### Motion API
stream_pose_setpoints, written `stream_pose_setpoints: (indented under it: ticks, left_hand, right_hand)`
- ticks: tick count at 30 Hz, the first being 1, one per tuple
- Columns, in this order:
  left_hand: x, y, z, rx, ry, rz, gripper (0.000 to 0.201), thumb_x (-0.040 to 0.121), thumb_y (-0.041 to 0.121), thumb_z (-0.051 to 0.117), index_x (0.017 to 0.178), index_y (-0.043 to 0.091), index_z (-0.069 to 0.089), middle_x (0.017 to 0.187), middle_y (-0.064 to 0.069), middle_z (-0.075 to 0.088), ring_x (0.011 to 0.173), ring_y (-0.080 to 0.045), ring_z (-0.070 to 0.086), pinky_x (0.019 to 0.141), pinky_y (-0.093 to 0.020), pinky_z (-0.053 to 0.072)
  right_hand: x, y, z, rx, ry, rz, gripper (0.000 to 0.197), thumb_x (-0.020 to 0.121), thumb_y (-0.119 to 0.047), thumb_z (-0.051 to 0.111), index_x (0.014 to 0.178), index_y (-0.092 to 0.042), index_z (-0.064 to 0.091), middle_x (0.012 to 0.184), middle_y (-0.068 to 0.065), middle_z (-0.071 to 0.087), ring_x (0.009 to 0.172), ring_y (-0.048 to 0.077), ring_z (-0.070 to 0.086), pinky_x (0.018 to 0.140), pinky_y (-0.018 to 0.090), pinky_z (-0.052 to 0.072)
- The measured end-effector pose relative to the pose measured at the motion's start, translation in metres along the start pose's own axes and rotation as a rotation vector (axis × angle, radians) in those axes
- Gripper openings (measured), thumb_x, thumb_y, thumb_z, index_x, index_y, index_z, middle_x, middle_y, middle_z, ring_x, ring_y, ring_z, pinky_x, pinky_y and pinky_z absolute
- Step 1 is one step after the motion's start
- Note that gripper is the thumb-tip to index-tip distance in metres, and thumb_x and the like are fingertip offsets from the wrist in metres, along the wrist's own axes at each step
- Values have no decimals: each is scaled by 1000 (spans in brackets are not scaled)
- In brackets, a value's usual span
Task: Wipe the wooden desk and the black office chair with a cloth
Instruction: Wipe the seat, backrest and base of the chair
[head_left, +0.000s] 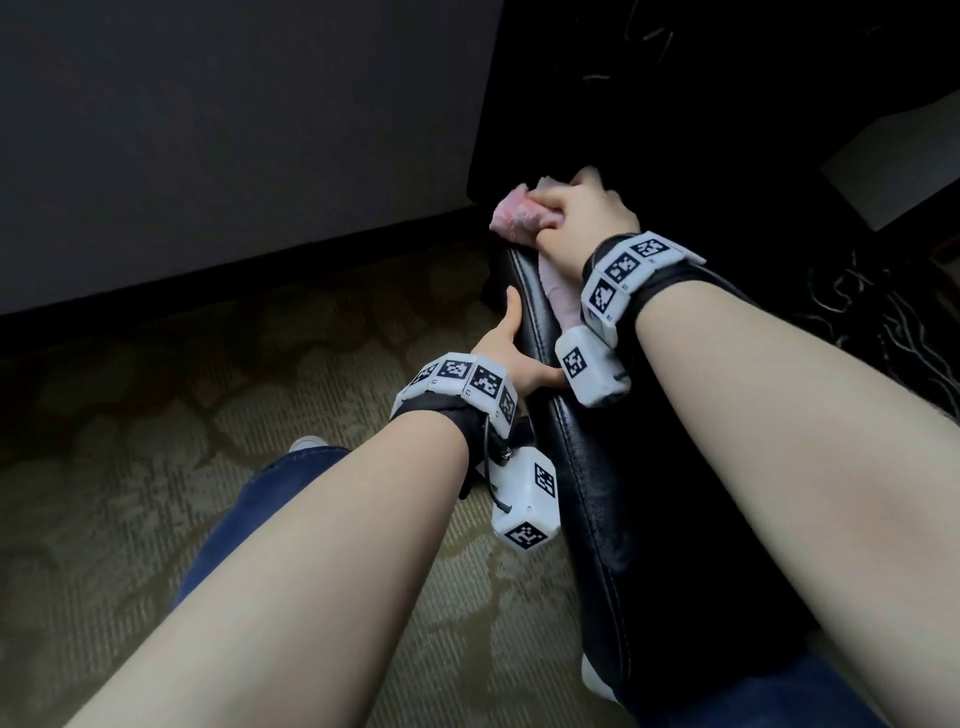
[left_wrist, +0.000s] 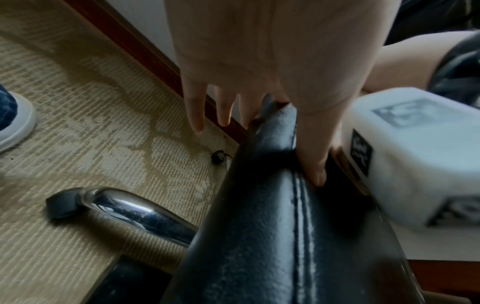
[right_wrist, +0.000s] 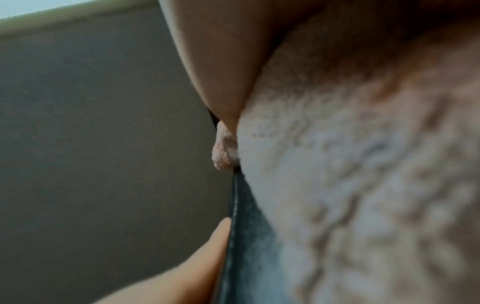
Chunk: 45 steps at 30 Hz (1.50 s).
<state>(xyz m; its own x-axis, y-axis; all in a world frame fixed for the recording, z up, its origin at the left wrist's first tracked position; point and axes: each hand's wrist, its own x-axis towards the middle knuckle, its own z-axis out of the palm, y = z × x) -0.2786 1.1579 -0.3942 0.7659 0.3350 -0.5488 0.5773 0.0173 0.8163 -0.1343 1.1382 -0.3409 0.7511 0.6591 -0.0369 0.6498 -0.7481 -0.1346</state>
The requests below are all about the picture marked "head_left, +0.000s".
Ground right wrist marker band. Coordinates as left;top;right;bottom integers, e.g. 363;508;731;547
579;230;708;348

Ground left wrist marker band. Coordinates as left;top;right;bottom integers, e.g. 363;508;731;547
389;352;520;498

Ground person's right hand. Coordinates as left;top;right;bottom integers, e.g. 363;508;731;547
528;166;641;280

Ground pink cleaning cloth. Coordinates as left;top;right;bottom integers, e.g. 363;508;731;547
491;176;585;331

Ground wrist marker band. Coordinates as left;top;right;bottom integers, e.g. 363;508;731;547
389;352;520;498
579;230;708;348

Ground person's left forearm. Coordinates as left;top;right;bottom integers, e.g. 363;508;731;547
67;412;470;728

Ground person's left hand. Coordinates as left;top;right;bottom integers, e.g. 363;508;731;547
472;286;564;395

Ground person's right forearm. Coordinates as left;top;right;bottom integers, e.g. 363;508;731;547
633;281;960;728

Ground blue trousers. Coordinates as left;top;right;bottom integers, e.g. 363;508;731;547
176;446;890;728

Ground black office chair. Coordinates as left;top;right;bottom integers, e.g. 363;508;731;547
464;0;960;710

